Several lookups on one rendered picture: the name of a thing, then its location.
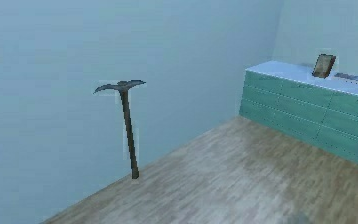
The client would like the dark brown pickaxe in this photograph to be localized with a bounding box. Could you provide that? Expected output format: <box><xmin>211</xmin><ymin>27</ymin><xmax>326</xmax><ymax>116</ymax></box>
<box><xmin>93</xmin><ymin>79</ymin><xmax>147</xmax><ymax>180</ymax></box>

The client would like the green chest of drawers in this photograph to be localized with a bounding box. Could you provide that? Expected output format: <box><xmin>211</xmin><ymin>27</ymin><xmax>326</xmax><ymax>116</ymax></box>
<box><xmin>238</xmin><ymin>60</ymin><xmax>358</xmax><ymax>169</ymax></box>

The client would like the flat grey-blue remote control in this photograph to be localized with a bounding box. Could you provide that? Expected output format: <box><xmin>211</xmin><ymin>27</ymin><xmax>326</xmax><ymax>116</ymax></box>
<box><xmin>333</xmin><ymin>72</ymin><xmax>358</xmax><ymax>83</ymax></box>

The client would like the brown standing picture frame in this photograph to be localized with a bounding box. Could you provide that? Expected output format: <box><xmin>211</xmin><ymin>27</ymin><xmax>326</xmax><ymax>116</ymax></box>
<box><xmin>311</xmin><ymin>53</ymin><xmax>337</xmax><ymax>80</ymax></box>

